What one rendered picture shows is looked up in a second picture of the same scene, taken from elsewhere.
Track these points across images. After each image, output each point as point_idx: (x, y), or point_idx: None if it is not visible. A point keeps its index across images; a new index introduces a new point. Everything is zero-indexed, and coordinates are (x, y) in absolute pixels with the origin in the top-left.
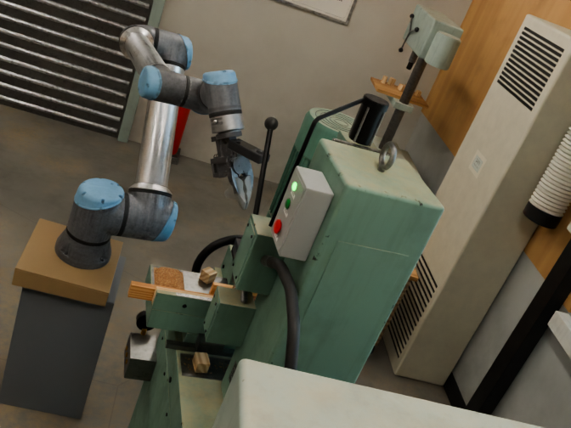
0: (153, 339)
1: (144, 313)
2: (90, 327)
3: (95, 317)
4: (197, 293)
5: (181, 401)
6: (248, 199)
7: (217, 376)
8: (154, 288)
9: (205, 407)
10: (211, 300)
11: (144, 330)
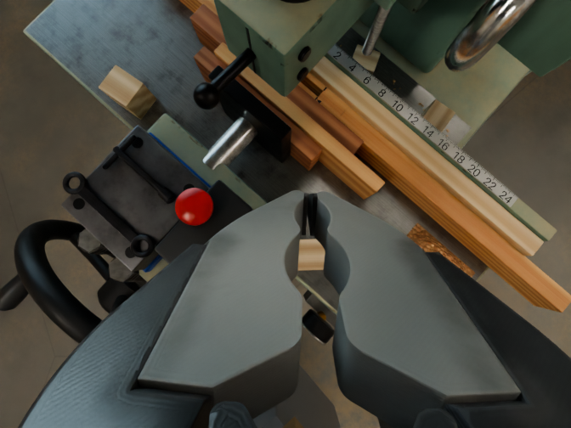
0: (315, 296)
1: (326, 334)
2: (291, 408)
3: (290, 416)
4: (430, 191)
5: (512, 87)
6: (287, 199)
7: (415, 92)
8: (526, 260)
9: (486, 56)
10: (442, 137)
11: (324, 313)
